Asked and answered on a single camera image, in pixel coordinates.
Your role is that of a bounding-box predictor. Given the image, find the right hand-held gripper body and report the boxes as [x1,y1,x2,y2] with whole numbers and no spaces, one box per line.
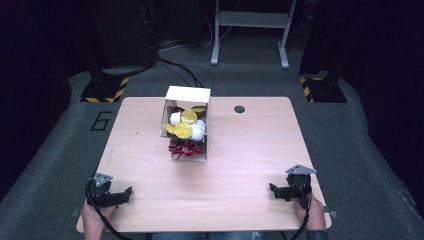
[285,163,318,210]

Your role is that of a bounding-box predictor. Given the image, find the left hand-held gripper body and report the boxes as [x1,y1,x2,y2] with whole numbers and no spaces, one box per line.
[85,172,117,209]

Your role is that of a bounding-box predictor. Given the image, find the person's left hand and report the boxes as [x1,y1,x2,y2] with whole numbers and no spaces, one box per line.
[81,203,118,233]

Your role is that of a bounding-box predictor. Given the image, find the person's right hand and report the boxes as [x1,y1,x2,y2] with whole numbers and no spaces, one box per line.
[294,193,328,232]

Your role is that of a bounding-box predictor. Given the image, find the pile of coffee capsules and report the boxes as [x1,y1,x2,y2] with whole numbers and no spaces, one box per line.
[165,105,208,141]

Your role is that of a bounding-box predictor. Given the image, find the black stand with striped base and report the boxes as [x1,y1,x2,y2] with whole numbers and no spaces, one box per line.
[298,0,349,104]
[80,0,158,104]

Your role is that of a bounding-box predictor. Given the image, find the white two-tier cardboard box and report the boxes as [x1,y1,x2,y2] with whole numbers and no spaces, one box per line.
[159,85,212,164]

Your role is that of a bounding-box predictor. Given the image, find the white metal stand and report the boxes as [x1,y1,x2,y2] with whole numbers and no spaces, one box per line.
[210,0,298,70]

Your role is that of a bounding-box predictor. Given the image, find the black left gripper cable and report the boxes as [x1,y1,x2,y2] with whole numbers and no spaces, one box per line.
[84,179,135,240]

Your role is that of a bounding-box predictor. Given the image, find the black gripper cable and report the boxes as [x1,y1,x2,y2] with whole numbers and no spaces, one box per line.
[84,179,135,240]
[289,186,314,240]

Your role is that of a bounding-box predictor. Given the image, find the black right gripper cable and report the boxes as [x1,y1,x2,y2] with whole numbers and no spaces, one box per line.
[289,186,314,240]

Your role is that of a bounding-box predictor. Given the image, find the black floor cables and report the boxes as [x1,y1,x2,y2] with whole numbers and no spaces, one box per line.
[155,55,217,90]

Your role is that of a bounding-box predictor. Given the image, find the white floor cables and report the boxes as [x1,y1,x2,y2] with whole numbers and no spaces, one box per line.
[159,0,234,53]

